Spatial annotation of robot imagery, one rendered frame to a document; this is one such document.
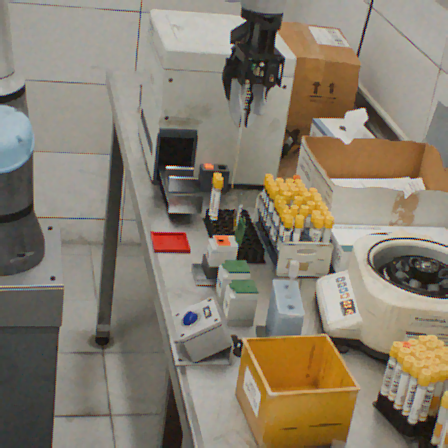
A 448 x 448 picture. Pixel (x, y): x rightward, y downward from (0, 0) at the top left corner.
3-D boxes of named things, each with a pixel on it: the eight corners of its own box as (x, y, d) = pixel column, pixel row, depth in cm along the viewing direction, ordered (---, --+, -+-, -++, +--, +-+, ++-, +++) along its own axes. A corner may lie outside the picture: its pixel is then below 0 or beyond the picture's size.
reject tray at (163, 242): (150, 234, 186) (150, 231, 185) (185, 235, 187) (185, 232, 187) (154, 252, 180) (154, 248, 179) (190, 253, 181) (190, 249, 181)
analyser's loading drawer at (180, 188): (155, 168, 208) (158, 146, 206) (186, 169, 210) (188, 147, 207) (168, 212, 191) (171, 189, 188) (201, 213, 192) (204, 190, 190)
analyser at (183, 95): (137, 132, 230) (148, 7, 216) (249, 137, 236) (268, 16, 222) (152, 189, 203) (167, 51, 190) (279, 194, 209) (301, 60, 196)
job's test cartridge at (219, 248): (204, 265, 175) (208, 234, 172) (229, 265, 176) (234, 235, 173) (208, 277, 172) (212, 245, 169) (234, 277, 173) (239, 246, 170)
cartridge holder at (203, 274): (191, 270, 176) (193, 252, 174) (239, 270, 178) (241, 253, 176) (195, 285, 171) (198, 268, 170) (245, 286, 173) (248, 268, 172)
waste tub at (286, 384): (232, 393, 145) (241, 337, 141) (316, 387, 149) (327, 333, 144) (258, 453, 134) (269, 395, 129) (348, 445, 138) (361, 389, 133)
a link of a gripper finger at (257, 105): (252, 137, 168) (258, 87, 164) (243, 124, 173) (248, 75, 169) (269, 137, 169) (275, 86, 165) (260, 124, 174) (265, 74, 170)
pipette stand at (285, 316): (255, 330, 161) (263, 278, 156) (296, 333, 162) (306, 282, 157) (259, 365, 152) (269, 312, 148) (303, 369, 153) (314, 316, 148)
